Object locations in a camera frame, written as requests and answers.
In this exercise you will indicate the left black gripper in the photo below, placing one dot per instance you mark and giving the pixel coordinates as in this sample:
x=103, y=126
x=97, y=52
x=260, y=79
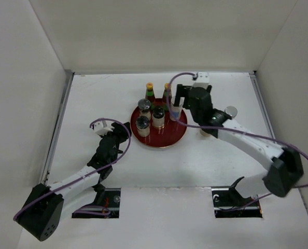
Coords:
x=120, y=131

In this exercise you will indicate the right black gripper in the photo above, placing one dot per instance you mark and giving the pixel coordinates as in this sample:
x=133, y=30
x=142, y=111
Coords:
x=181, y=92

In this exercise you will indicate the black cap glass shaker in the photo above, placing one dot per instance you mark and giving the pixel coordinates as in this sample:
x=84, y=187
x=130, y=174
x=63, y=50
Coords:
x=143, y=126

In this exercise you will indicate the silver lid jar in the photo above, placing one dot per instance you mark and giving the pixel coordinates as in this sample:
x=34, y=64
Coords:
x=175, y=112
x=232, y=111

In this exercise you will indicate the green label sauce bottle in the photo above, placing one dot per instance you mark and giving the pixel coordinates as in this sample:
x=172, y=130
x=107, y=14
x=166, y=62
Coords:
x=150, y=95
x=166, y=98

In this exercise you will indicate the black cap spice jar front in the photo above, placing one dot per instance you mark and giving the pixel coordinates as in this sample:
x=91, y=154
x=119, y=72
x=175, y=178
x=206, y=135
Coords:
x=158, y=117

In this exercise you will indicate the black cap spice jar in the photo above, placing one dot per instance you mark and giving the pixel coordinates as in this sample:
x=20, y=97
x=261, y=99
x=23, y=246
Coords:
x=203, y=133
x=158, y=117

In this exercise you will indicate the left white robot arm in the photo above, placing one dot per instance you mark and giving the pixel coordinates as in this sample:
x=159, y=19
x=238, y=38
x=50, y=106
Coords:
x=42, y=210

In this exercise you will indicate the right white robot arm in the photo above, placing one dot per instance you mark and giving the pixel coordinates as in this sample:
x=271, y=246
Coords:
x=282, y=164

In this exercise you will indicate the red round tray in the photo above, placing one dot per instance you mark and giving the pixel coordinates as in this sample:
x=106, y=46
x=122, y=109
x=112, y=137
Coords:
x=167, y=136

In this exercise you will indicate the black cap spice jar rear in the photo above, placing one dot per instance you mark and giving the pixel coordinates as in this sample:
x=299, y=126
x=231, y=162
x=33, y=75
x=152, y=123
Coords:
x=203, y=133

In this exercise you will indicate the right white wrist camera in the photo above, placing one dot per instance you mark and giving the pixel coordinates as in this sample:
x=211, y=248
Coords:
x=201, y=80

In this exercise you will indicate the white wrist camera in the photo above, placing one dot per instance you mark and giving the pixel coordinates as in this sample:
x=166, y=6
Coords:
x=100, y=127
x=201, y=80

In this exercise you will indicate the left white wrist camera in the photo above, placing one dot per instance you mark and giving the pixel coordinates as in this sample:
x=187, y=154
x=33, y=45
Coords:
x=100, y=127

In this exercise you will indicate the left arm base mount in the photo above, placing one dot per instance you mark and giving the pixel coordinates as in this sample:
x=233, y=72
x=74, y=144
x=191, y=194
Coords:
x=105, y=204

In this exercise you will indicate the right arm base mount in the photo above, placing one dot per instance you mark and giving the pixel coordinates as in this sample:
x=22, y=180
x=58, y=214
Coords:
x=228, y=203

